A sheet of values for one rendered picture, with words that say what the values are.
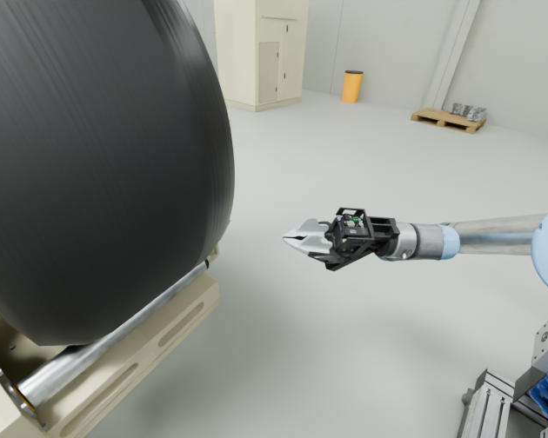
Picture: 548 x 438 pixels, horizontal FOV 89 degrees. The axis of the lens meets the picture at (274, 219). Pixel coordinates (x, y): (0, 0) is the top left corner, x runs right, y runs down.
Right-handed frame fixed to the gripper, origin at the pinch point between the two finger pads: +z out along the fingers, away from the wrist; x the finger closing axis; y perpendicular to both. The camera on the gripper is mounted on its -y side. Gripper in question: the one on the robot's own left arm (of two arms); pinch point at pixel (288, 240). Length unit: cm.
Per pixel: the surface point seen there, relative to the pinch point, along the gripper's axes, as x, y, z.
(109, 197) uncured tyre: 11.9, 24.6, 23.2
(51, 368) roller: 20.0, -5.5, 35.7
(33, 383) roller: 21.8, -5.1, 37.2
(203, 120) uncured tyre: 1.2, 25.7, 16.2
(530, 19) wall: -437, -36, -436
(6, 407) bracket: 24.7, -1.1, 37.3
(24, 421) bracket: 26.3, -1.8, 35.1
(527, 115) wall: -356, -138, -489
